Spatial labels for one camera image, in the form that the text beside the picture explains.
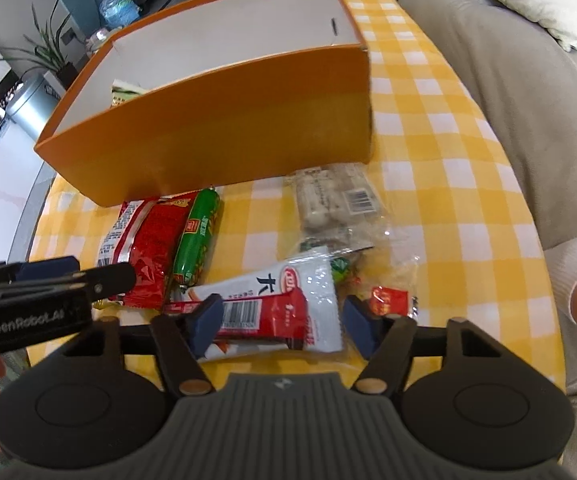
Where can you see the green and clear raisin packet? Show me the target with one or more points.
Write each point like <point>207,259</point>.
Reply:
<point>341,266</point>

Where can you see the white stool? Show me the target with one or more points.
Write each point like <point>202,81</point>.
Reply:
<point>97,37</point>

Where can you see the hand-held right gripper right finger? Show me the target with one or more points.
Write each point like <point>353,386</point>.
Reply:
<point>358,322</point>

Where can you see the orange cardboard box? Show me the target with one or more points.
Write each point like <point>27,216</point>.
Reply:
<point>243,125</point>

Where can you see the green sausage stick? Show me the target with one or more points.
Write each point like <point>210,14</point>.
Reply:
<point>196,235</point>

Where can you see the small red candy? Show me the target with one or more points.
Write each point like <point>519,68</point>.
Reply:
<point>388,300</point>

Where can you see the white and red snack packet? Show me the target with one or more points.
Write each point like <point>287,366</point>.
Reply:
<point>313,305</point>

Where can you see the yellow checked tablecloth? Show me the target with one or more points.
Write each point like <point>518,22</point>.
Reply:
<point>443,185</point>

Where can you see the potted long-leaf plant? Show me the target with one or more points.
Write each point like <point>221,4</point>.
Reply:
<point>48,52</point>

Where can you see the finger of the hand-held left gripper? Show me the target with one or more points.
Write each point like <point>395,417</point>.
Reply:
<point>48,266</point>
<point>108,280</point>

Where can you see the grey metal bin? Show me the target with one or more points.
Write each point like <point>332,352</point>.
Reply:
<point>31,105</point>

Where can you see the green snack packet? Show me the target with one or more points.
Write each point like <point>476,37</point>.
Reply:
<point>123,92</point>

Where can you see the clear packet of pastry rolls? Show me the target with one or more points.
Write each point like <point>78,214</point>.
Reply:
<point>318,195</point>

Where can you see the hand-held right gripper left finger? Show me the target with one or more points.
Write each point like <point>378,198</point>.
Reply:
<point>207,322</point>

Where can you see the blue water bottle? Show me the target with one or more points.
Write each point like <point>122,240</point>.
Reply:
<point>117,10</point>

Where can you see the grey sofa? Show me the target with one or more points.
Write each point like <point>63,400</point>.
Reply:
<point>518,85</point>

